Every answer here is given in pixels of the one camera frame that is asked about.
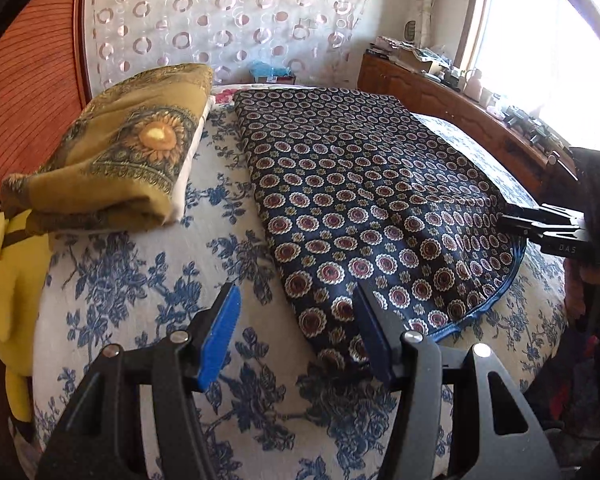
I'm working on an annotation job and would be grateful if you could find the clutter on cabinet top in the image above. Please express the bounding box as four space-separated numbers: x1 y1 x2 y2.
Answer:
367 20 571 151

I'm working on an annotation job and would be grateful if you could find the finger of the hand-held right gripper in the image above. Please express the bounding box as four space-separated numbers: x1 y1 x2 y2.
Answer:
502 225 548 247
497 202 583 228

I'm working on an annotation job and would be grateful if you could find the pink floral blanket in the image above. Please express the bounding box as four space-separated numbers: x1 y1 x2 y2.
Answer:
211 85 242 107

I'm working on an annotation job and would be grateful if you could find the window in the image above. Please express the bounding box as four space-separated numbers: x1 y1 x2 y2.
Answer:
455 0 600 151

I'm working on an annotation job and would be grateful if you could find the white blue floral blanket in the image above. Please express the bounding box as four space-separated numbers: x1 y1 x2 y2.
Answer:
30 85 571 480

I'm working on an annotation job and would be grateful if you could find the white curtain with pink circles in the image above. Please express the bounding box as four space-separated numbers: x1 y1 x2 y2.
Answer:
77 0 381 91

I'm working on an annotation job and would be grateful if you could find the blue box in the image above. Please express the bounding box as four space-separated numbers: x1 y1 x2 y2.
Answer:
250 60 298 86

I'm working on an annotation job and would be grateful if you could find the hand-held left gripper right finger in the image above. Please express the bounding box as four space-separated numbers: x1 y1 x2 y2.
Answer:
352 282 563 480

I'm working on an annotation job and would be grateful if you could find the person's right hand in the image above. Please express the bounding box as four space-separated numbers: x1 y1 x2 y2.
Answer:
564 259 593 333

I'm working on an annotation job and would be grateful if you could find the wooden cabinet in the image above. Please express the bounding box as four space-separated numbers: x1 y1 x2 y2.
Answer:
357 50 581 201

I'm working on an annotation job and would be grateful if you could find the folded golden sunflower cloth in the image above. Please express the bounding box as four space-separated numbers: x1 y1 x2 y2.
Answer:
0 62 216 233

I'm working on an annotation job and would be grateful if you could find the navy medallion print garment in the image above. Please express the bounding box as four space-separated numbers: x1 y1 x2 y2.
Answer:
232 87 528 366

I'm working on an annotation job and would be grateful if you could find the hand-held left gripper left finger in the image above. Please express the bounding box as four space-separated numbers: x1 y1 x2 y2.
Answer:
35 282 242 480

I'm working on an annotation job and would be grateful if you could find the white lace side curtain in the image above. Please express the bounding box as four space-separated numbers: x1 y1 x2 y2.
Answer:
410 0 486 61

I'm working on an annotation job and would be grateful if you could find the yellow plush toy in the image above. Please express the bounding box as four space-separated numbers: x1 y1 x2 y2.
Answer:
0 207 53 441

